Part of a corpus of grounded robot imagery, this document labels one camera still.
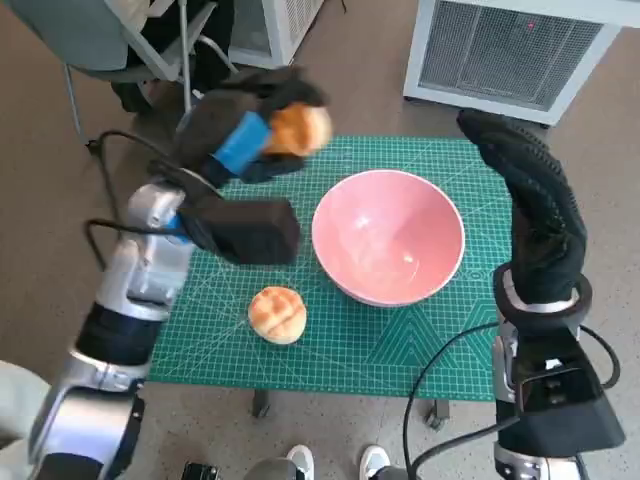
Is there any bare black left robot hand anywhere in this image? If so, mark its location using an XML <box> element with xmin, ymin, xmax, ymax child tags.
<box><xmin>174</xmin><ymin>64</ymin><xmax>331</xmax><ymax>190</ymax></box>

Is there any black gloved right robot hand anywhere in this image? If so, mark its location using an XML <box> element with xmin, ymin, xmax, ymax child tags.
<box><xmin>457</xmin><ymin>108</ymin><xmax>589</xmax><ymax>312</ymax></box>

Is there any long striped toy bread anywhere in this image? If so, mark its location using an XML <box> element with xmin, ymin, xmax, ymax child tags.
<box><xmin>263</xmin><ymin>101</ymin><xmax>334</xmax><ymax>158</ymax></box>

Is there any pink bowl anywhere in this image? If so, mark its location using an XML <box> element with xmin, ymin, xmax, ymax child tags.
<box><xmin>311</xmin><ymin>169</ymin><xmax>467</xmax><ymax>308</ymax></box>

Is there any round toy bread bun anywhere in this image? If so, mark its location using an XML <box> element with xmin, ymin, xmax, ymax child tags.
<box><xmin>248</xmin><ymin>285</ymin><xmax>308</xmax><ymax>345</ymax></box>

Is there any small white vented cabinet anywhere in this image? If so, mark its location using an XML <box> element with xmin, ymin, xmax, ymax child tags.
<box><xmin>229</xmin><ymin>0</ymin><xmax>326</xmax><ymax>69</ymax></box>

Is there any grey office chair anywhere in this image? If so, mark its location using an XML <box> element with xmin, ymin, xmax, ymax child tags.
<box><xmin>7</xmin><ymin>0</ymin><xmax>251</xmax><ymax>152</ymax></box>

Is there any large white vented cabinet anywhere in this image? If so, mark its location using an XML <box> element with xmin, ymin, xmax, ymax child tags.
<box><xmin>402</xmin><ymin>0</ymin><xmax>625</xmax><ymax>127</ymax></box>

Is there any black table leg caster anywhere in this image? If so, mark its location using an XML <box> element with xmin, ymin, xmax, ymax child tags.
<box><xmin>252</xmin><ymin>388</ymin><xmax>272</xmax><ymax>419</ymax></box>
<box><xmin>424</xmin><ymin>399</ymin><xmax>451</xmax><ymax>430</ymax></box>

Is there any green cutting mat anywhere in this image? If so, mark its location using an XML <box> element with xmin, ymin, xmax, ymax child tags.
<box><xmin>148</xmin><ymin>134</ymin><xmax>516</xmax><ymax>402</ymax></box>

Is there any white shoe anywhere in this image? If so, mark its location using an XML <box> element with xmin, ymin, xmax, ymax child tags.
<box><xmin>287</xmin><ymin>444</ymin><xmax>316</xmax><ymax>480</ymax></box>
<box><xmin>358</xmin><ymin>444</ymin><xmax>392</xmax><ymax>480</ymax></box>

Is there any person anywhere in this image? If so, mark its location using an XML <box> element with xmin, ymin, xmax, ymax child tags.
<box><xmin>0</xmin><ymin>359</ymin><xmax>57</xmax><ymax>451</ymax></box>

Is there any small black box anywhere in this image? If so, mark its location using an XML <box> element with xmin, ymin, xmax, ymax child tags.
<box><xmin>182</xmin><ymin>462</ymin><xmax>221</xmax><ymax>480</ymax></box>

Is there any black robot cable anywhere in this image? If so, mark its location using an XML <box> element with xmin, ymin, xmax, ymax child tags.
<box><xmin>97</xmin><ymin>130</ymin><xmax>221</xmax><ymax>201</ymax></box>
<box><xmin>84</xmin><ymin>217</ymin><xmax>156</xmax><ymax>274</ymax></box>
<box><xmin>414</xmin><ymin>417</ymin><xmax>522</xmax><ymax>480</ymax></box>
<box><xmin>578</xmin><ymin>323</ymin><xmax>622</xmax><ymax>387</ymax></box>
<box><xmin>402</xmin><ymin>322</ymin><xmax>502</xmax><ymax>480</ymax></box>

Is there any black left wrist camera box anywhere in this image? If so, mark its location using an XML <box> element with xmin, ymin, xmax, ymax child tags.
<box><xmin>177</xmin><ymin>197</ymin><xmax>302</xmax><ymax>267</ymax></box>

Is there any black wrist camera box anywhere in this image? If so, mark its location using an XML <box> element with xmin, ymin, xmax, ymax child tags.
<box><xmin>512</xmin><ymin>324</ymin><xmax>628</xmax><ymax>459</ymax></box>
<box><xmin>177</xmin><ymin>197</ymin><xmax>302</xmax><ymax>267</ymax></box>

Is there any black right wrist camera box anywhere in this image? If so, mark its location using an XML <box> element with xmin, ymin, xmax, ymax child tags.
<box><xmin>512</xmin><ymin>324</ymin><xmax>628</xmax><ymax>459</ymax></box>

